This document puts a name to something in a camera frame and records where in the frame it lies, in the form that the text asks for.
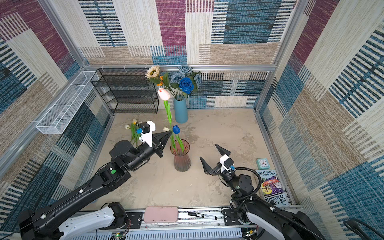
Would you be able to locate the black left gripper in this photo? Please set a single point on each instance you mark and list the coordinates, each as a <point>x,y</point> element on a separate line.
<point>158,138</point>

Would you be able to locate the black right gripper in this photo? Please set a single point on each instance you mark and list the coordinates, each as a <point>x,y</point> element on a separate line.
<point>208,170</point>

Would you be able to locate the blue tulip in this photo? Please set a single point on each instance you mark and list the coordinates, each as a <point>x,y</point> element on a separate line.
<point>176,131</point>

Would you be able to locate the dark red glass vase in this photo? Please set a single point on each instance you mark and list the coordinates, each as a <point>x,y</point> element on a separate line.
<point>182,161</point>

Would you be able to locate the light blue ceramic vase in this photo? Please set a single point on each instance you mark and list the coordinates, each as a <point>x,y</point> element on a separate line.
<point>181,111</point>

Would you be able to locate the pink tulip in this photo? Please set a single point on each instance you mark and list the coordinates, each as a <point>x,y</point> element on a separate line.
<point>165,96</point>

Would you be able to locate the orange marigold flower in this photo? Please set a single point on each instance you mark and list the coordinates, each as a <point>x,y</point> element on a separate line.
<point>160,80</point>

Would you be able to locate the blue rose bouquet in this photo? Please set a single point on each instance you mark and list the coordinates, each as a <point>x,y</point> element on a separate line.
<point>185,71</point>

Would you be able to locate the cream sunflower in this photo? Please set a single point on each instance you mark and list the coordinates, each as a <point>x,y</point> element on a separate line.
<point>155,71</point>

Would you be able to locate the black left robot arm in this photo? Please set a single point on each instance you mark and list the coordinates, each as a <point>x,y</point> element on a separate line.
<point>57,221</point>

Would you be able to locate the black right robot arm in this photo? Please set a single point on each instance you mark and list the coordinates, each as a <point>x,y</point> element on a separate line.
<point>245,202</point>

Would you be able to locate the small teal clock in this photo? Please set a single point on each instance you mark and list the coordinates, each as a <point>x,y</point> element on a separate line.
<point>263,164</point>

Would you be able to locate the black marker pen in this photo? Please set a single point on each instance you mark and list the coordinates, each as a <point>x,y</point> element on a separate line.
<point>202,216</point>

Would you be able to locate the black mesh shelf rack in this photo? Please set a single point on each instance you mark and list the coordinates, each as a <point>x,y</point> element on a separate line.
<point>126,90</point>

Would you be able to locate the colourful book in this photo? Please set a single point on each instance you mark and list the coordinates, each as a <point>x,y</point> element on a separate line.
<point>272,188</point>

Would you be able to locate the pink case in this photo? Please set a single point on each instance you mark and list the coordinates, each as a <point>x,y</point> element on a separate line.
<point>161,214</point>

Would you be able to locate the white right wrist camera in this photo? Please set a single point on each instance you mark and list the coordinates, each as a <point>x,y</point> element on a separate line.
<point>227,164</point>

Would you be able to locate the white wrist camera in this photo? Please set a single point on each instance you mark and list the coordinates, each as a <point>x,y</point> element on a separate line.
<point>227,164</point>
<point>145,132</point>

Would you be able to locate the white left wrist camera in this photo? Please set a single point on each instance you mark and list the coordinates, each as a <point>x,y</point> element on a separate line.
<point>145,132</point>

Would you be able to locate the white wire mesh basket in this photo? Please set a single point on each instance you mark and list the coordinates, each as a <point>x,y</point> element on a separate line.
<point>58,117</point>

